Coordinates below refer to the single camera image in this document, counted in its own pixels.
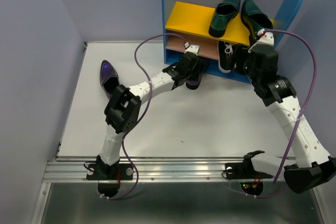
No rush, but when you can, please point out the black sneaker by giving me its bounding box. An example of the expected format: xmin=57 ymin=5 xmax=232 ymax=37
xmin=217 ymin=41 xmax=234 ymax=73

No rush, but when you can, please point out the purple loafer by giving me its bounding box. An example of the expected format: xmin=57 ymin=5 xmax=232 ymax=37
xmin=100 ymin=60 xmax=120 ymax=99
xmin=186 ymin=58 xmax=210 ymax=90

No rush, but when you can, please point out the green loafer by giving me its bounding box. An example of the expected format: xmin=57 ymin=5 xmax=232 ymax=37
xmin=240 ymin=0 xmax=273 ymax=46
xmin=208 ymin=0 xmax=241 ymax=38

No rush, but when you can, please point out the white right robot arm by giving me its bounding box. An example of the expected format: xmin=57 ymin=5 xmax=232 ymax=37
xmin=222 ymin=45 xmax=335 ymax=194

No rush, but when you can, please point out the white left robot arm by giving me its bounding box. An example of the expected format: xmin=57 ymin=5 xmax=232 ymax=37
xmin=86 ymin=52 xmax=209 ymax=180

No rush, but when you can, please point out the blue and yellow shoe shelf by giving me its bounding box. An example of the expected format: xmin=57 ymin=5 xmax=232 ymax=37
xmin=162 ymin=0 xmax=303 ymax=83

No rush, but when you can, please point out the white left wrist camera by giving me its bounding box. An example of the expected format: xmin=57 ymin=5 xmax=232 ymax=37
xmin=184 ymin=45 xmax=200 ymax=56

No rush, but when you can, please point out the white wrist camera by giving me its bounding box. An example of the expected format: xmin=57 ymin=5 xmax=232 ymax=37
xmin=184 ymin=45 xmax=200 ymax=56
xmin=248 ymin=29 xmax=274 ymax=53

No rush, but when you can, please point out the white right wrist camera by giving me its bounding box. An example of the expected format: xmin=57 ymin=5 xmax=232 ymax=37
xmin=248 ymin=29 xmax=274 ymax=53

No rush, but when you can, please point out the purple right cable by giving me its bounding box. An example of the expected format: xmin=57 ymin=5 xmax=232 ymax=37
xmin=223 ymin=29 xmax=318 ymax=199

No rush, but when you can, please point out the purple cable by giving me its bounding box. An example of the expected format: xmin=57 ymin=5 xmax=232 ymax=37
xmin=223 ymin=29 xmax=318 ymax=199
xmin=99 ymin=33 xmax=190 ymax=200

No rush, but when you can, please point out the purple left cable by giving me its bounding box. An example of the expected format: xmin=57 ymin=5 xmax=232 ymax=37
xmin=99 ymin=33 xmax=190 ymax=200

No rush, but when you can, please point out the aluminium mounting rail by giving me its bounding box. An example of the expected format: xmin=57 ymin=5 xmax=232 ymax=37
xmin=43 ymin=157 xmax=243 ymax=183

